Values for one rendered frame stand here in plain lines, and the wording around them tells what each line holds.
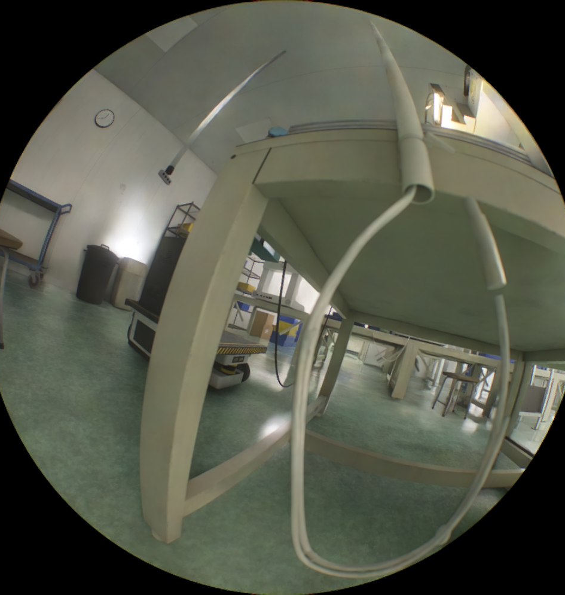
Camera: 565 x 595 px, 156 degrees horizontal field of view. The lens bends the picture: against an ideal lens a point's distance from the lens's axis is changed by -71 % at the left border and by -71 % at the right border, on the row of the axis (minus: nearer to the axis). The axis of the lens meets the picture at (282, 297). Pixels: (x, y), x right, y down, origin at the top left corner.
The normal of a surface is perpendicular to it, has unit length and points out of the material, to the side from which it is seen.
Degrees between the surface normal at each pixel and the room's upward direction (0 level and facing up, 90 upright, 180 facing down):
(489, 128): 180
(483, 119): 180
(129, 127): 90
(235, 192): 90
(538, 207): 90
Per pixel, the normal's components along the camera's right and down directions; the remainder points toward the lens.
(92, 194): 0.86, 0.21
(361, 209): -0.29, 0.95
